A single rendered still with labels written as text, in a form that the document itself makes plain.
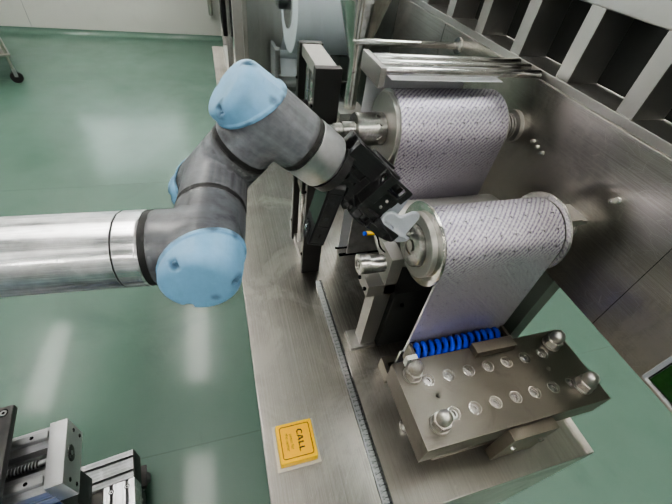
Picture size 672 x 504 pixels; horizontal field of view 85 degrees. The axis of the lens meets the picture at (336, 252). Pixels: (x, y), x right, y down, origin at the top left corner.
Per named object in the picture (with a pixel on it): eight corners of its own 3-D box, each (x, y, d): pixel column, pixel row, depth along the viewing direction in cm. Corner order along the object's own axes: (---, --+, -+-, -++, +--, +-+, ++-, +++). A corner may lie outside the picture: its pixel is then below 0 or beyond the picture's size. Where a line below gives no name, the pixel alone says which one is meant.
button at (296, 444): (274, 430, 72) (274, 425, 70) (309, 422, 74) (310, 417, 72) (280, 469, 67) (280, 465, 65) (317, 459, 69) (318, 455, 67)
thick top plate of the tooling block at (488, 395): (385, 378, 75) (391, 363, 71) (542, 343, 86) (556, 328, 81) (417, 462, 64) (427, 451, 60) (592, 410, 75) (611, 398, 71)
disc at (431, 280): (394, 222, 72) (428, 184, 58) (396, 221, 72) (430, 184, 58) (412, 295, 68) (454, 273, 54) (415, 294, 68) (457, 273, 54)
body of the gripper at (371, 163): (416, 198, 51) (364, 150, 43) (371, 236, 54) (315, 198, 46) (396, 168, 56) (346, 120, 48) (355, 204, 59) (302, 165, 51)
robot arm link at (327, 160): (288, 182, 44) (277, 147, 49) (315, 200, 47) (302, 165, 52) (332, 137, 41) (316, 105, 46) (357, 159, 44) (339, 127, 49)
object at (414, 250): (400, 262, 67) (399, 221, 65) (409, 261, 67) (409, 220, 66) (420, 271, 60) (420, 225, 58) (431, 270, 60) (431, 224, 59)
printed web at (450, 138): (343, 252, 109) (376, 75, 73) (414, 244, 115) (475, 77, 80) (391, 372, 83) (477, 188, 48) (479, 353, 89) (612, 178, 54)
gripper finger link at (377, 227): (402, 242, 55) (366, 214, 50) (394, 248, 56) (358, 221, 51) (391, 222, 59) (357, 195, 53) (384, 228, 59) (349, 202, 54)
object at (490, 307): (403, 349, 77) (428, 295, 64) (496, 330, 84) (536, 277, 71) (404, 351, 77) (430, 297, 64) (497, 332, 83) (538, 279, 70)
